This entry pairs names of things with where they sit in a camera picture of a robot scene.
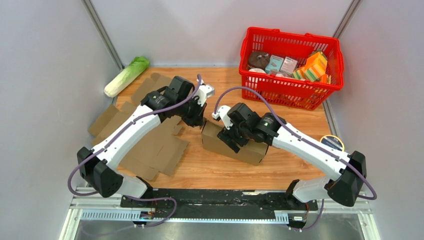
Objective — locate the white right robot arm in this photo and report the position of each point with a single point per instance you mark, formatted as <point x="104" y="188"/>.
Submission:
<point x="345" y="173"/>

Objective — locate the orange yellow striped box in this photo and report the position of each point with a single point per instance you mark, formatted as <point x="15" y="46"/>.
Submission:
<point x="314" y="69"/>

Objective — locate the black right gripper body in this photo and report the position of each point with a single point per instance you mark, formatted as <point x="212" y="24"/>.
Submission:
<point x="239" y="134"/>

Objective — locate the brown cardboard box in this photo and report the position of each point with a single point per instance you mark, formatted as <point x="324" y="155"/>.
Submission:
<point x="252" y="153"/>

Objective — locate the teal packet box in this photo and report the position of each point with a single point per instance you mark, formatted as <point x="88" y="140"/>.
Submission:
<point x="275" y="64"/>

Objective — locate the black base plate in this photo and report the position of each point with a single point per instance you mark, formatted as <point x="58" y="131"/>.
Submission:
<point x="219" y="203"/>

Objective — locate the brown round container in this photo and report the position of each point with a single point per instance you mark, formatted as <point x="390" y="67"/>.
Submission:
<point x="258" y="59"/>

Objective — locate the yellow blue tape roll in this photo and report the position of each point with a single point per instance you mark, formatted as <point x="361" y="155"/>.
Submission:
<point x="333" y="142"/>

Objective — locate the pink white packet box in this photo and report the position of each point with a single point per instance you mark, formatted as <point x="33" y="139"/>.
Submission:
<point x="288" y="66"/>

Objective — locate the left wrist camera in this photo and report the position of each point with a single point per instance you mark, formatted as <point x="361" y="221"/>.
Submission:
<point x="204" y="92"/>

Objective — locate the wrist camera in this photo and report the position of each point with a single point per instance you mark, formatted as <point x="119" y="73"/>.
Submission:
<point x="204" y="92"/>
<point x="221" y="114"/>

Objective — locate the cardboard sheet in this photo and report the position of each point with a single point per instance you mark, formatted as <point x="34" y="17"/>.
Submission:
<point x="159" y="151"/>

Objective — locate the red plastic basket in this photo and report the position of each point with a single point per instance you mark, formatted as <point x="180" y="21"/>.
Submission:
<point x="279" y="89"/>

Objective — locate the aluminium frame rail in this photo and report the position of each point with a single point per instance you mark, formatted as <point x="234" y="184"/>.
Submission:
<point x="95" y="207"/>

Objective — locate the napa cabbage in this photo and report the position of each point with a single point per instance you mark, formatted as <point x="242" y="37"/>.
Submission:
<point x="137" y="66"/>

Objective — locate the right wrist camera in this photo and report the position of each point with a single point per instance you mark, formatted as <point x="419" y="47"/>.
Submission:
<point x="221" y="114"/>

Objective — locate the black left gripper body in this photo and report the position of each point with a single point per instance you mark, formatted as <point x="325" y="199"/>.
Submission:
<point x="191" y="111"/>

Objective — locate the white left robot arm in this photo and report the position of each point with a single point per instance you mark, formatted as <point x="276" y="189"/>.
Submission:
<point x="98" y="165"/>

